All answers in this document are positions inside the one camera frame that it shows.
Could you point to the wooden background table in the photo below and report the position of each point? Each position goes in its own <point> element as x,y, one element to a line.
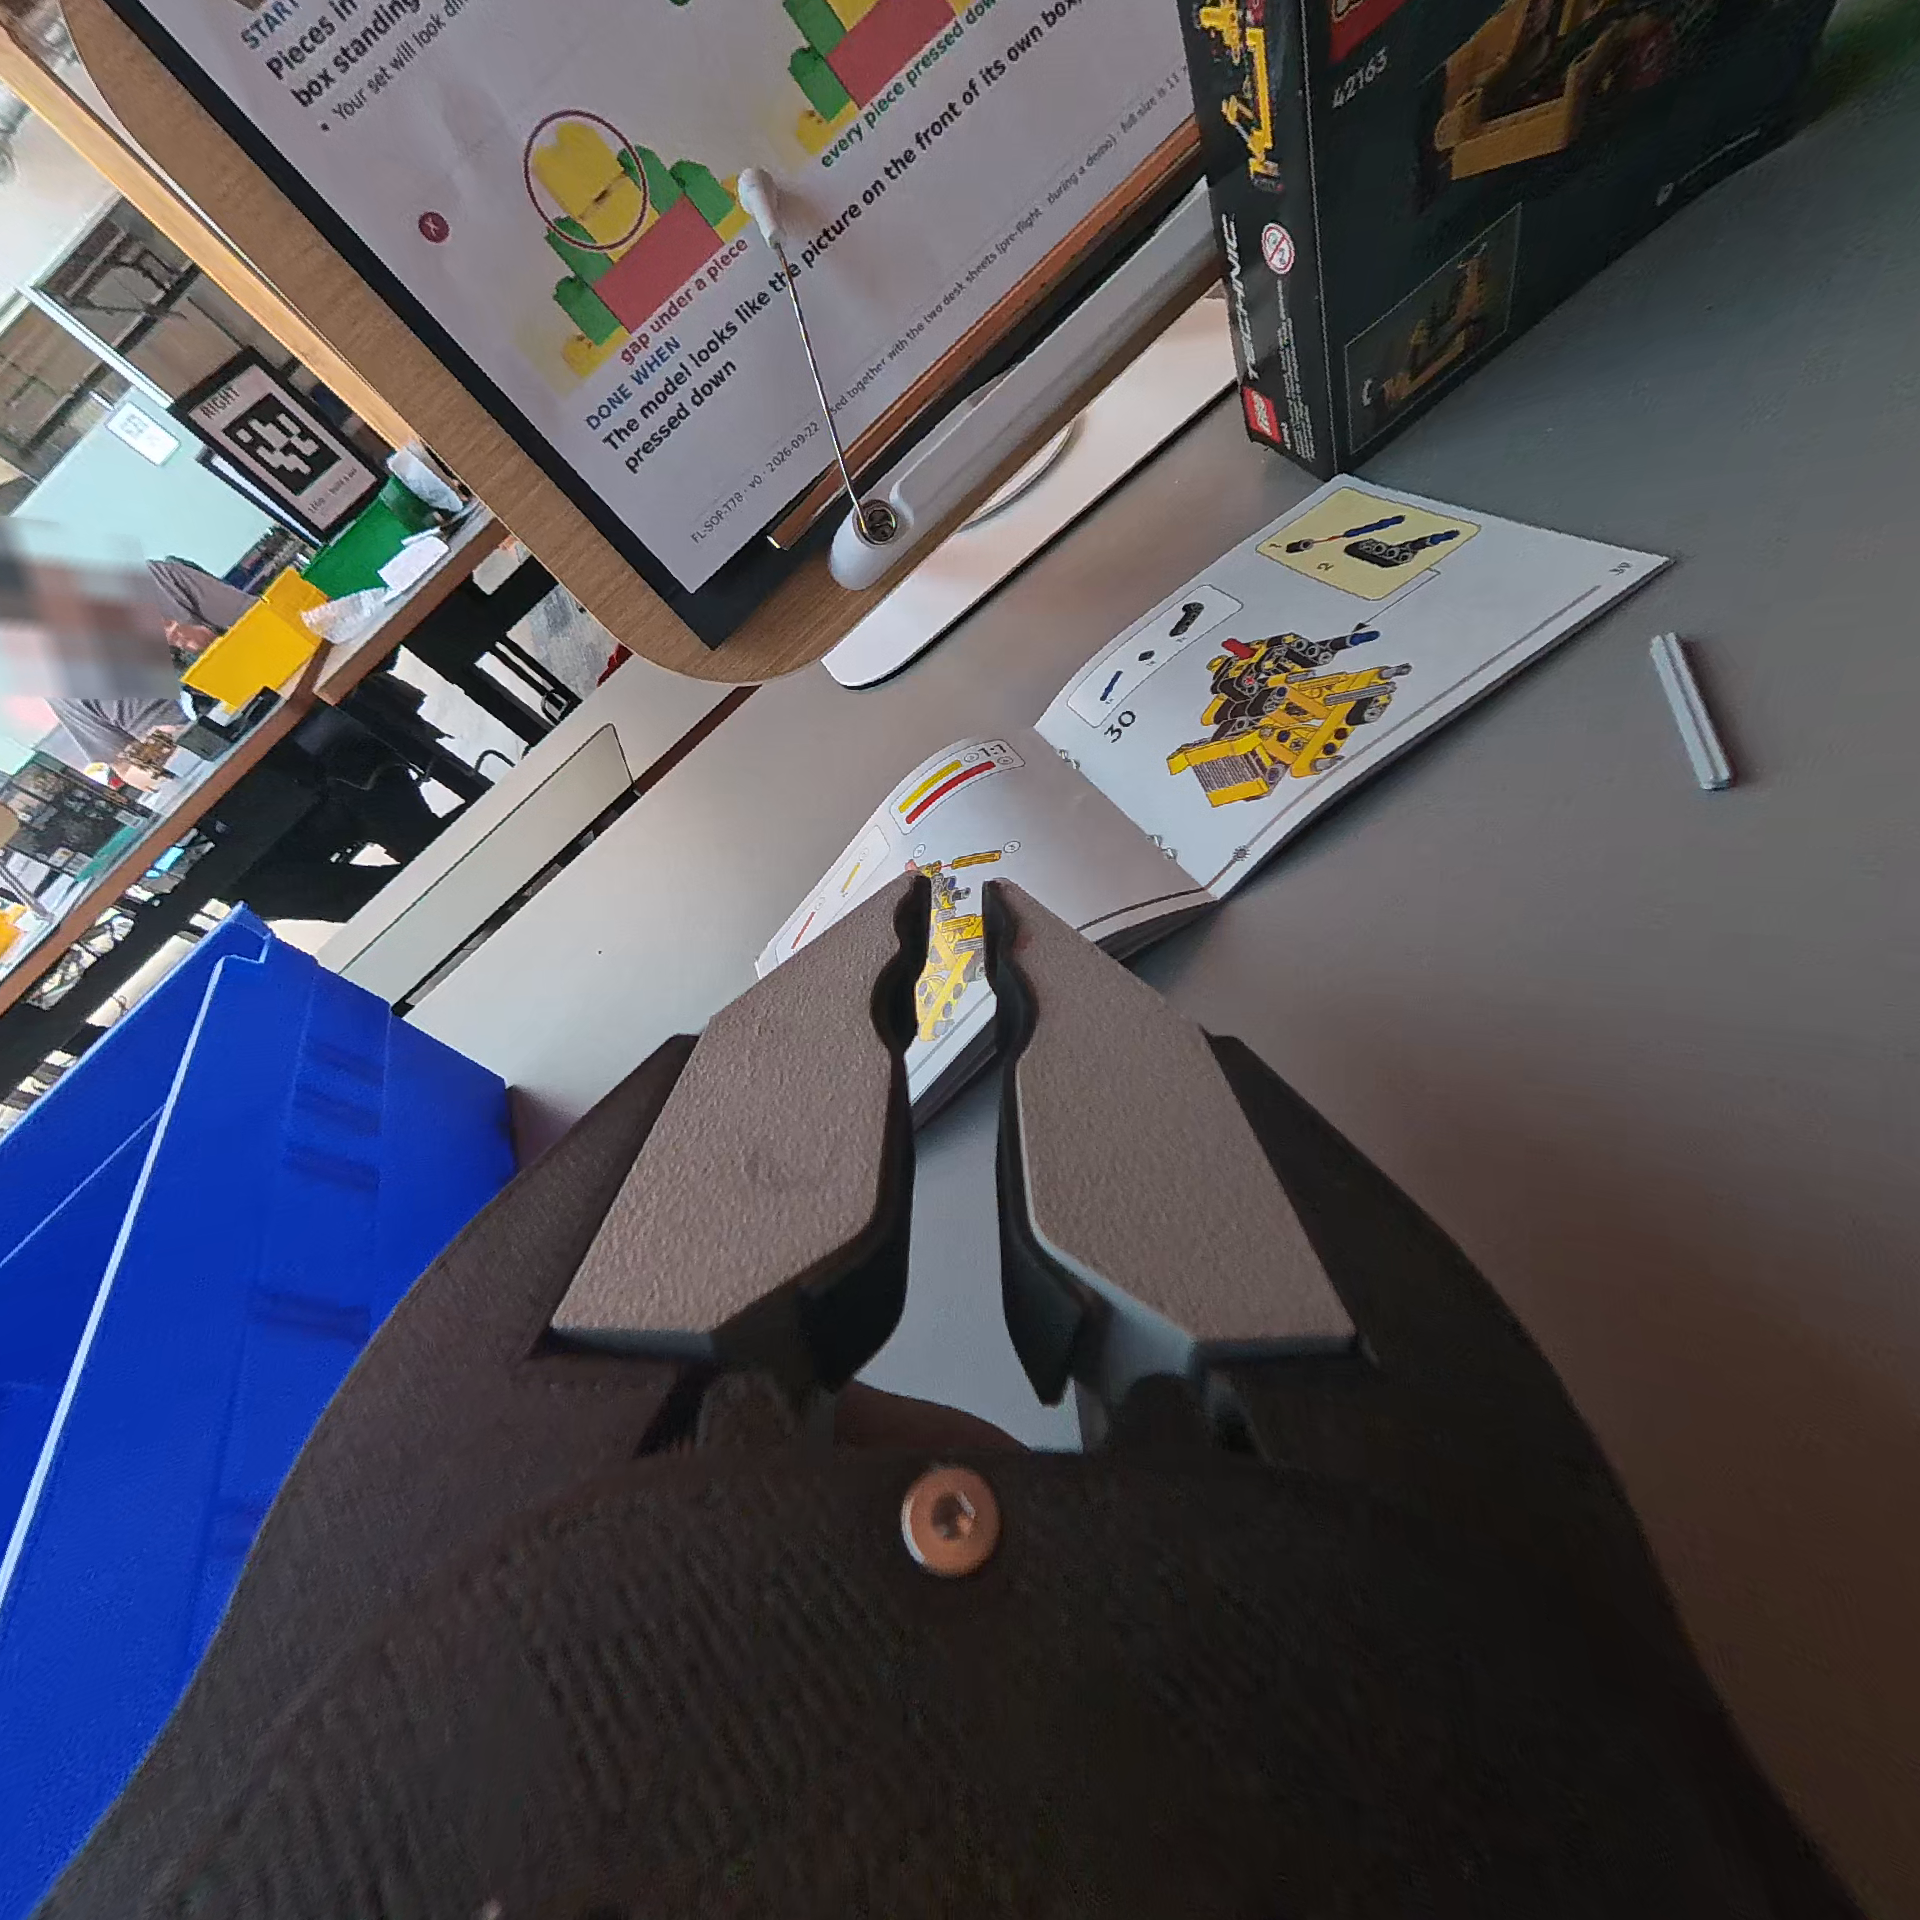
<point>180,810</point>

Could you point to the instruction sheet on stand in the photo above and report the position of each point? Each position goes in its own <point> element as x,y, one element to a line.
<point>601,568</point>

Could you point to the small green bin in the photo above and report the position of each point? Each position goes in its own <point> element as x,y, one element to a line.
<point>361,546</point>

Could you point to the black lego box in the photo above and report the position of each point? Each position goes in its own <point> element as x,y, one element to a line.
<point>1501,224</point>

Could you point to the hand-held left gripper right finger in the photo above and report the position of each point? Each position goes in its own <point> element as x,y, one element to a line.
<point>1168,1183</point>

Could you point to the printed instruction sheet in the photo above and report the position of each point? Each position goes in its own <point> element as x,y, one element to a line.
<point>450,194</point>

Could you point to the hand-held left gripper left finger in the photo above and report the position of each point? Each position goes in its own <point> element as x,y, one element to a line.
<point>748,1168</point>

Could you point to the long lego axle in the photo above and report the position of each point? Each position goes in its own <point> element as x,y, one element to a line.
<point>1691,711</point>

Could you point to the adjacent grey desk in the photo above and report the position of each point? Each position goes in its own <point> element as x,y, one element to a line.
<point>508,840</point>

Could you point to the black white marker sign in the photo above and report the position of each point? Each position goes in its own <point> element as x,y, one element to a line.
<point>284,443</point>

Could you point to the lego instruction booklet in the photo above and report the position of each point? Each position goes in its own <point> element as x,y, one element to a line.
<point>1320,674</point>

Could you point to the blue plastic bin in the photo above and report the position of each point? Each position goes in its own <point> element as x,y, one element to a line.
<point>150,1274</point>

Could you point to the yellow storage bin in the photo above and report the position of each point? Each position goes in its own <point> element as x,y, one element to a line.
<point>245,653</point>

